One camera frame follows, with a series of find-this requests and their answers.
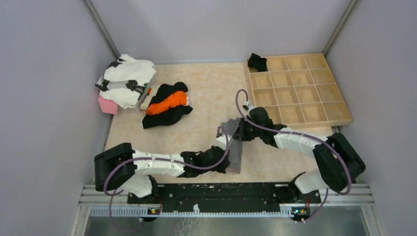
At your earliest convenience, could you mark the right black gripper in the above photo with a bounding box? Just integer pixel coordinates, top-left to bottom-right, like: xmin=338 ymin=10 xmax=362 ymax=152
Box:
xmin=233 ymin=117 xmax=263 ymax=141

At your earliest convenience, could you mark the grey striped underwear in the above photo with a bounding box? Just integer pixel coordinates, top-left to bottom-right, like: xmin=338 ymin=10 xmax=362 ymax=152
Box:
xmin=220 ymin=118 xmax=242 ymax=174

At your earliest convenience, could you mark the orange underwear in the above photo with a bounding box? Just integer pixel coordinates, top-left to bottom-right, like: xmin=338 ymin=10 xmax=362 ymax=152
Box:
xmin=146 ymin=91 xmax=190 ymax=115

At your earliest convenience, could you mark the wooden compartment tray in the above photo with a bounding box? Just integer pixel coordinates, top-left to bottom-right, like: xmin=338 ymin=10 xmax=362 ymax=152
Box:
xmin=246 ymin=53 xmax=353 ymax=129

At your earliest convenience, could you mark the black boxer underwear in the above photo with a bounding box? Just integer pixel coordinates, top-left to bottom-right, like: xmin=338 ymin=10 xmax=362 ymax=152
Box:
xmin=247 ymin=53 xmax=268 ymax=73

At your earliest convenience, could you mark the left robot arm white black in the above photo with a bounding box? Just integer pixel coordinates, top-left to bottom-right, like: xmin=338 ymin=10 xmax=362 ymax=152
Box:
xmin=94 ymin=134 xmax=233 ymax=203

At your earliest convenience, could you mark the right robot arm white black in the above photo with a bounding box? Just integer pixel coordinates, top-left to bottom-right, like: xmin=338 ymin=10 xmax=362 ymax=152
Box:
xmin=235 ymin=105 xmax=366 ymax=203

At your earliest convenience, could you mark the white perforated basket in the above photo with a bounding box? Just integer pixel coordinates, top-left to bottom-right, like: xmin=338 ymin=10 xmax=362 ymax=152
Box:
xmin=119 ymin=74 xmax=157 ymax=113

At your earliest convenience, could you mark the pink cloth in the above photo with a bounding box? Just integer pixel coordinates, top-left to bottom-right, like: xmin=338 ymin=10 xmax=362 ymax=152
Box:
xmin=98 ymin=96 xmax=118 ymax=115

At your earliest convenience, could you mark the white black clothes pile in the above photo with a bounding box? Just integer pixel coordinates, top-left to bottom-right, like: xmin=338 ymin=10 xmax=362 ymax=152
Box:
xmin=95 ymin=54 xmax=156 ymax=109

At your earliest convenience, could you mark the black metal base rail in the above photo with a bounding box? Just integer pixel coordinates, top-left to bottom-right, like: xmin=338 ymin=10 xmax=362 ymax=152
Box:
xmin=79 ymin=182 xmax=375 ymax=221

